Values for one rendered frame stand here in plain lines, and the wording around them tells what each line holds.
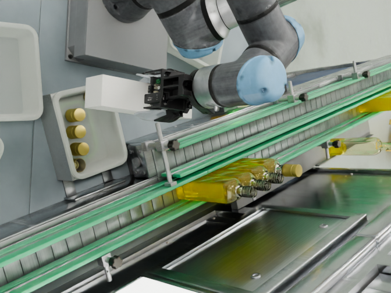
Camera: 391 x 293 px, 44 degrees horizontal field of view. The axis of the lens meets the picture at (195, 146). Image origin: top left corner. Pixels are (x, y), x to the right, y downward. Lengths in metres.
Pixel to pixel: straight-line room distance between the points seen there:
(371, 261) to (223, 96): 0.53
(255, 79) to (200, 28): 0.47
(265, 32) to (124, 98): 0.32
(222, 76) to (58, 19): 0.66
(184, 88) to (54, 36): 0.57
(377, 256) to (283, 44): 0.54
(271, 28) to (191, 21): 0.41
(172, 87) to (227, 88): 0.12
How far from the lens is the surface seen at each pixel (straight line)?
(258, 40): 0.83
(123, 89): 0.98
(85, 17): 1.28
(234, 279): 1.08
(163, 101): 0.89
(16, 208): 1.27
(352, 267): 1.11
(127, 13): 1.29
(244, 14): 0.82
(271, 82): 0.77
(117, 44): 1.31
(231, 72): 0.79
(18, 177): 1.26
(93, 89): 0.98
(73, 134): 1.27
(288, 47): 0.85
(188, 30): 1.21
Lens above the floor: 1.90
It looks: 46 degrees down
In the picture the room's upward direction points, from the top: 89 degrees clockwise
